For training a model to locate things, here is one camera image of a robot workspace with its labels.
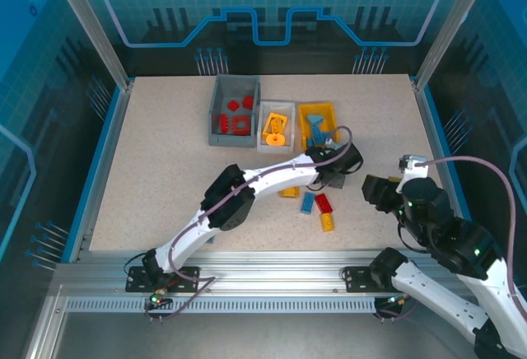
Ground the yellow lego frame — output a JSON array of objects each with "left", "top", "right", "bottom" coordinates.
[{"left": 262, "top": 111, "right": 288, "bottom": 140}]

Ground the red square lego frame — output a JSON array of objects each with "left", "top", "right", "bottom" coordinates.
[{"left": 231, "top": 114, "right": 252, "bottom": 135}]

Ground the yellow plastic bin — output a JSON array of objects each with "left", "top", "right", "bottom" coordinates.
[{"left": 296, "top": 102, "right": 339, "bottom": 152}]

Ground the white plastic bin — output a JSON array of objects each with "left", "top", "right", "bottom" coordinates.
[{"left": 255, "top": 100, "right": 296, "bottom": 154}]

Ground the right connector with LEDs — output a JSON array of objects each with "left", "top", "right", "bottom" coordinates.
[{"left": 385, "top": 292, "right": 413, "bottom": 309}]

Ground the connector with leds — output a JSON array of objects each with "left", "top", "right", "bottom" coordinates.
[
  {"left": 385, "top": 292, "right": 413, "bottom": 309},
  {"left": 147, "top": 288, "right": 172, "bottom": 309}
]

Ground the grey plastic bin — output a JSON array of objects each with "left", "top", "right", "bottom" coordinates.
[{"left": 208, "top": 73, "right": 262, "bottom": 149}]

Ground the aluminium front beam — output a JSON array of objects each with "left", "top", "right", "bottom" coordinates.
[{"left": 53, "top": 250, "right": 495, "bottom": 295}]

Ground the metal base tray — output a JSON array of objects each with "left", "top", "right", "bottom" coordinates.
[{"left": 24, "top": 284, "right": 527, "bottom": 359}]

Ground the left connector with LEDs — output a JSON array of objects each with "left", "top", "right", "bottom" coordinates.
[{"left": 147, "top": 288, "right": 172, "bottom": 309}]

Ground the aluminium side rail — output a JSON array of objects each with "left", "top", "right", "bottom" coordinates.
[
  {"left": 61, "top": 78, "right": 137, "bottom": 263},
  {"left": 411, "top": 77, "right": 481, "bottom": 243}
]

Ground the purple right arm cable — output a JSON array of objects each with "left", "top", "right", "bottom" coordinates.
[{"left": 382, "top": 155, "right": 519, "bottom": 325}]

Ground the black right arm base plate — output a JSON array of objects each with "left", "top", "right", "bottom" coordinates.
[{"left": 343, "top": 266, "right": 413, "bottom": 293}]

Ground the slotted metal cable duct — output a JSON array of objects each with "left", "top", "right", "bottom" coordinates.
[{"left": 63, "top": 296, "right": 380, "bottom": 315}]

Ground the aluminium frame post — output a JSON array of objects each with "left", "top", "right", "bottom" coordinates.
[
  {"left": 44, "top": 0, "right": 135, "bottom": 91},
  {"left": 413, "top": 0, "right": 486, "bottom": 92}
]

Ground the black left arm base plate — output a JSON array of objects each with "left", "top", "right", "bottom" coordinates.
[{"left": 125, "top": 266, "right": 203, "bottom": 293}]

